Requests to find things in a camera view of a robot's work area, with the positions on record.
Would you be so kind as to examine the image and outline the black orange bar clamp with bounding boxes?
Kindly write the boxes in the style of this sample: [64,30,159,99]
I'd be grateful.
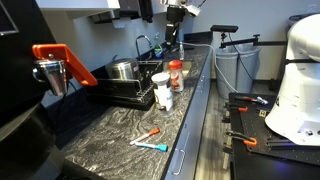
[233,95,270,106]
[224,102,250,113]
[225,129,259,148]

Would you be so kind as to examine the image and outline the white cable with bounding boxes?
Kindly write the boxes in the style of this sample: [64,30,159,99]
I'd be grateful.
[181,41,240,95]

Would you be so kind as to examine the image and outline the orange capped marker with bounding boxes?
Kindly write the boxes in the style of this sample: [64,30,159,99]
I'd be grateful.
[129,127,161,147]

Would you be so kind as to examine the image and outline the black metal rails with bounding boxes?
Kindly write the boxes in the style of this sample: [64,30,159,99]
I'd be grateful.
[266,137,320,152]

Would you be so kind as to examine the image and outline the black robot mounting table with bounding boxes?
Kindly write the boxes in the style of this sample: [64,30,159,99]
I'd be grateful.
[222,92,320,180]

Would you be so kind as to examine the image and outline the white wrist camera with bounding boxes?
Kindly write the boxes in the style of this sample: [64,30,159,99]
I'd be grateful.
[184,3,202,18]

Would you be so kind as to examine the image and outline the black paper towel dispenser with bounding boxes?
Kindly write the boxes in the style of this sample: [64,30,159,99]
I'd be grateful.
[118,0,155,24]

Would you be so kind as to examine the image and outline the black steel coffee machine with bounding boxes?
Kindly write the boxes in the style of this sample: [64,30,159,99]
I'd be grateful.
[0,0,101,180]

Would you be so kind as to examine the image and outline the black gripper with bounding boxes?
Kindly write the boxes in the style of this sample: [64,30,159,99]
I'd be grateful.
[165,6,187,47]

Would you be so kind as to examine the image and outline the black wire dish rack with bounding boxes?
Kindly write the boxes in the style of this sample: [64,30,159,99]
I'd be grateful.
[84,59,165,112]

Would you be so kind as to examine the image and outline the grey trash bin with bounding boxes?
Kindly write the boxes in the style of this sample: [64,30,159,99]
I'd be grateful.
[214,44,242,100]
[234,44,263,95]

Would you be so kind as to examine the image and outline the chrome gooseneck faucet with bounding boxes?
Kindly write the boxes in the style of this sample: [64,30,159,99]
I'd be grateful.
[134,34,153,62]

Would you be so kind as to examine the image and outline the black hanging cable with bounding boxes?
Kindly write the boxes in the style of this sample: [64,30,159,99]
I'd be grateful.
[227,32,256,83]

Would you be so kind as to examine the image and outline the white can brown print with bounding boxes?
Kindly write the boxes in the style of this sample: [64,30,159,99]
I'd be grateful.
[150,72,175,113]

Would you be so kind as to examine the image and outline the clear small bottle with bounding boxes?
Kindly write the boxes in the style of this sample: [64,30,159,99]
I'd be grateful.
[178,41,186,61]

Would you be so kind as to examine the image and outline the black stand camera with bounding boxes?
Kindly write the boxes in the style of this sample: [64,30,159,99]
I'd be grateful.
[210,24,240,34]

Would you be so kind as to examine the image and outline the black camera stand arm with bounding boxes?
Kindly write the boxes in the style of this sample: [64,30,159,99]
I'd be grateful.
[219,32,290,50]

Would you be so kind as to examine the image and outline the white upper cabinet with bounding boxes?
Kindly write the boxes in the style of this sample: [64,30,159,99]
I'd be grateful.
[34,0,121,20]

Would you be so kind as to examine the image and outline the orange machine lever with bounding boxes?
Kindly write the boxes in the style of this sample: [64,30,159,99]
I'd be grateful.
[32,43,99,87]

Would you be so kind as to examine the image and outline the stainless steel pot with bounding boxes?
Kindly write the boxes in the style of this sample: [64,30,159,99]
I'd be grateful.
[105,57,141,81]

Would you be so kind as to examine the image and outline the steel machine cup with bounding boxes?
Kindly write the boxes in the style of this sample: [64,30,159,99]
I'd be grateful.
[32,59,68,97]

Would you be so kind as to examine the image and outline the green dish soap bottle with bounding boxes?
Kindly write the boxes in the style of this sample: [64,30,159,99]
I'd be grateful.
[153,32,165,61]

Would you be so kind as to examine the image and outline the white bottle orange lid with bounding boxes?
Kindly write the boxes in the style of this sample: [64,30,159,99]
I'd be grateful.
[168,59,185,93]

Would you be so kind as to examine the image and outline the blue capped marker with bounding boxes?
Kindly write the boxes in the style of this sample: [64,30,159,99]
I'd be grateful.
[134,141,169,153]

